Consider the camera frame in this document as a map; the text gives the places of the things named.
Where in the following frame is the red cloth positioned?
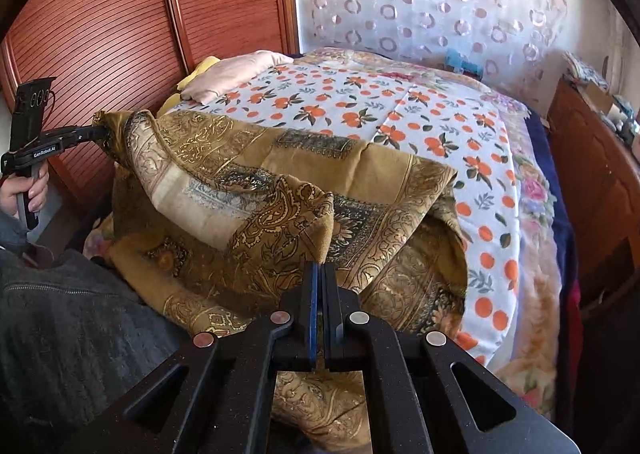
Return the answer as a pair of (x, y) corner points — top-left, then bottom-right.
(567, 279), (586, 330)

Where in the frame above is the orange-print white sheet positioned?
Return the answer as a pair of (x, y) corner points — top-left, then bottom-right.
(200, 61), (523, 370)

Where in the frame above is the dark blue bed sheet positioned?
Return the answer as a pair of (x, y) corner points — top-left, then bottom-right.
(525, 109), (581, 285)

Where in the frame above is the floral blanket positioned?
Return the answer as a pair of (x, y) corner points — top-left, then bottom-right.
(82, 46), (566, 422)

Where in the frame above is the brown cardboard box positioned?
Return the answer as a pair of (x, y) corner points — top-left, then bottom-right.
(582, 81), (621, 115)

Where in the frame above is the long wooden cabinet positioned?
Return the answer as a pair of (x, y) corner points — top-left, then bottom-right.
(545, 76), (640, 315)

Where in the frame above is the person's dark grey jacket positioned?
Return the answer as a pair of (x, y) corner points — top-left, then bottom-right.
(0, 249), (196, 454)

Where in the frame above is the pale pink folded cloth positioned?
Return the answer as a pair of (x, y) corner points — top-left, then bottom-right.
(179, 50), (296, 106)

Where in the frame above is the blue tissue box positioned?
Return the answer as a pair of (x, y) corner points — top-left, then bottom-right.
(444, 48), (483, 77)

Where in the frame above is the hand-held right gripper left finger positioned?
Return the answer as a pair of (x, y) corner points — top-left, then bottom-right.
(60, 261), (321, 454)

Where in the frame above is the person's left hand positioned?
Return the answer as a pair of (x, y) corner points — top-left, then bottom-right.
(0, 173), (51, 235)

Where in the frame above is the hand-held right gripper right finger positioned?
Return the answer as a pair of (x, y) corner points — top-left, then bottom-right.
(320, 263), (581, 454)

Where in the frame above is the person's left forearm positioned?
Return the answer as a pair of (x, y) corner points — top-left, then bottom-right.
(0, 208), (38, 262)

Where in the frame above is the stack of folded cloths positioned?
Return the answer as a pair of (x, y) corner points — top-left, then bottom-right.
(564, 50), (612, 85)

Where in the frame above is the wooden louvred wardrobe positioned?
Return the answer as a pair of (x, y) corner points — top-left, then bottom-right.
(0, 0), (301, 215)

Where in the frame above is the brown patterned garment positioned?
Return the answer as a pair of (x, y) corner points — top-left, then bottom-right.
(97, 109), (468, 454)

